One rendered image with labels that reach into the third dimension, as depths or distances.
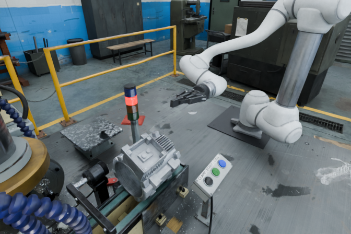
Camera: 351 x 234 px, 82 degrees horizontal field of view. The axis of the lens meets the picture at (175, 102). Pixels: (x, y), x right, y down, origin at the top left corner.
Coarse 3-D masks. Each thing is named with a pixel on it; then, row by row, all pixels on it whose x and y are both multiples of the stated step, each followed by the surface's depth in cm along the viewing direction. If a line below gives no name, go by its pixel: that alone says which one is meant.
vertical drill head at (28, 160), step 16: (0, 128) 35; (0, 144) 35; (16, 144) 40; (32, 144) 43; (0, 160) 35; (16, 160) 36; (32, 160) 39; (48, 160) 42; (0, 176) 34; (16, 176) 36; (32, 176) 37; (16, 192) 34
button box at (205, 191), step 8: (216, 160) 75; (224, 160) 76; (208, 168) 72; (224, 168) 74; (200, 176) 68; (208, 176) 69; (216, 176) 70; (224, 176) 71; (192, 184) 68; (200, 184) 66; (216, 184) 68; (200, 192) 67; (208, 192) 65
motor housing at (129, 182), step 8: (152, 136) 88; (160, 136) 84; (160, 144) 81; (168, 144) 82; (168, 152) 79; (168, 160) 80; (176, 160) 83; (120, 168) 81; (160, 168) 76; (168, 168) 78; (120, 176) 81; (128, 176) 83; (136, 176) 70; (160, 176) 75; (168, 176) 80; (128, 184) 81; (136, 184) 82; (160, 184) 78; (128, 192) 79; (136, 192) 79; (144, 192) 71; (152, 192) 75; (144, 200) 73
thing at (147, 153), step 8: (136, 144) 72; (144, 144) 76; (152, 144) 77; (136, 152) 73; (144, 152) 73; (152, 152) 74; (160, 152) 76; (128, 160) 69; (136, 160) 71; (144, 160) 70; (152, 160) 73; (160, 160) 72; (128, 168) 71; (136, 168) 67; (152, 168) 70; (144, 176) 68
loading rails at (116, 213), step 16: (176, 176) 87; (160, 192) 80; (176, 192) 89; (112, 208) 75; (128, 208) 83; (144, 208) 74; (160, 208) 82; (96, 224) 71; (128, 224) 69; (144, 224) 75; (160, 224) 80
